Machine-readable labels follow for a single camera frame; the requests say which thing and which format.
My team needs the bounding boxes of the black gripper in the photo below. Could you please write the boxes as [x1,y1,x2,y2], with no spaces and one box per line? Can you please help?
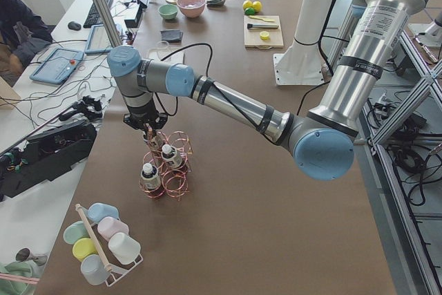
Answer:
[123,112,168,148]

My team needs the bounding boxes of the copper wire bottle basket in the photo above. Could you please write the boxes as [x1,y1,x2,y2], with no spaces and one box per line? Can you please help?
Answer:
[139,129,193,200]

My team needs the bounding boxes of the tea bottle white cap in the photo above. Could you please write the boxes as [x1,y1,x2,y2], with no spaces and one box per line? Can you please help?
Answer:
[140,162,164,198]

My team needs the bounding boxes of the cream rabbit tray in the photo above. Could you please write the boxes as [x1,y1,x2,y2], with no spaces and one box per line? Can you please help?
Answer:
[146,48,184,64]

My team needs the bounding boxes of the clear wine glass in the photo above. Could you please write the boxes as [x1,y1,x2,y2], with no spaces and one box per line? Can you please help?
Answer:
[156,40,171,62]

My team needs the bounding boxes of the pink cup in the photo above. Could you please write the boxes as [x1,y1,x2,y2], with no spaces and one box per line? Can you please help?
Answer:
[97,216,129,241]

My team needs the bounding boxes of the grey folded cloth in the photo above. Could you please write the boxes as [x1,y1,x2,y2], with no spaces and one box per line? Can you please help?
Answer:
[160,29,184,43]

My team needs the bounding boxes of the blue teach pendant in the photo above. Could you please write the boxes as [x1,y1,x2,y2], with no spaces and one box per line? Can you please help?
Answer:
[30,48,84,84]
[84,24,113,55]

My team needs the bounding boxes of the black electronics box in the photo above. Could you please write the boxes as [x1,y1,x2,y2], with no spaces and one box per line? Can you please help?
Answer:
[1,120,97,198]

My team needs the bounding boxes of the white cup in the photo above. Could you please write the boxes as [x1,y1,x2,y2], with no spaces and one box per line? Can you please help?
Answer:
[108,232,141,265]

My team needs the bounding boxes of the green cup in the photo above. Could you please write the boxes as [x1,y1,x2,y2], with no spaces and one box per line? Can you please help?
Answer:
[63,220,89,245]

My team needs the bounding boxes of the green bowl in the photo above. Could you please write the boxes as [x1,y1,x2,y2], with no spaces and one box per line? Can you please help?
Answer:
[158,4,178,20]

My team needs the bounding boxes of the black keyboard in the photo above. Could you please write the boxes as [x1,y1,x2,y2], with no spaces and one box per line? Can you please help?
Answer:
[83,0,113,28]

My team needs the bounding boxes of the black computer mouse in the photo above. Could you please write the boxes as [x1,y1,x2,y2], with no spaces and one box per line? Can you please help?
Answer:
[68,21,82,31]

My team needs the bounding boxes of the pink bowl with ice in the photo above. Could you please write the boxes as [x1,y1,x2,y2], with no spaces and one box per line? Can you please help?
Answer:
[177,0,206,19]

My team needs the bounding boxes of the bamboo cutting board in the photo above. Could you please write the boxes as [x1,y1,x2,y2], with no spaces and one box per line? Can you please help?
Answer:
[244,15,284,48]

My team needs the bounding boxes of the white cup rack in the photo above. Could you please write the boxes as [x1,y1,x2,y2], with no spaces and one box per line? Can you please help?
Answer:
[75,204,143,287]

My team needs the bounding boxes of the light blue cup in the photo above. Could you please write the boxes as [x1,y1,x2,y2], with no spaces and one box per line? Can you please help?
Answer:
[80,254,110,285]

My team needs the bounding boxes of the steel muddler black tip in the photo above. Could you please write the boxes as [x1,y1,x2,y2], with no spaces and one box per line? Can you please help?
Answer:
[247,23,279,30]

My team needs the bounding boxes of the metal ice scoop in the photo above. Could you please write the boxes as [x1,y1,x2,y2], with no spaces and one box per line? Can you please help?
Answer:
[206,0,228,7]

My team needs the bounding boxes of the half lemon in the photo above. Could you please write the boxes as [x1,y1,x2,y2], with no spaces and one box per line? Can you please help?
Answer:
[259,31,270,40]

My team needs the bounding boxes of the yellow plastic knife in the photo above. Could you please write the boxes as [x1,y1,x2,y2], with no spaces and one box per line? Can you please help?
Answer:
[248,15,276,23]

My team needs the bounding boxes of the upper yellow lemon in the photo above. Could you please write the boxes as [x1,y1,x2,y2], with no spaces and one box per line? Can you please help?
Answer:
[242,0,253,10]

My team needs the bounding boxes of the seated person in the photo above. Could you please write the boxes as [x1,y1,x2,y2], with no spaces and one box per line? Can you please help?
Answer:
[1,0,52,86]

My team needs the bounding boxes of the green lime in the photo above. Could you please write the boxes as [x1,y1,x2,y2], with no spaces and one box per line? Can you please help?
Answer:
[252,1,262,12]

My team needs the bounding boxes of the metal jigger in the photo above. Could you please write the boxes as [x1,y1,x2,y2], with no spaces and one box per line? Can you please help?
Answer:
[15,247,48,266]

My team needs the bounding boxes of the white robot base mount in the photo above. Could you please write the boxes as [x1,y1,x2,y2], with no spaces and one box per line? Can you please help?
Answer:
[273,52,324,86]

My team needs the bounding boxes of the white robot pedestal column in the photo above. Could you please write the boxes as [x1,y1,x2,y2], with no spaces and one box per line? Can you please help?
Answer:
[292,0,350,47]

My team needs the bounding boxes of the aluminium frame post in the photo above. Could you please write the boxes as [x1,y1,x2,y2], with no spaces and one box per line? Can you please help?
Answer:
[93,0,122,47]

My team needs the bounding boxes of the aluminium side frame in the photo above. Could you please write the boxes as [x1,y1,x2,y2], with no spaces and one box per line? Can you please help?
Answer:
[355,15,442,295]

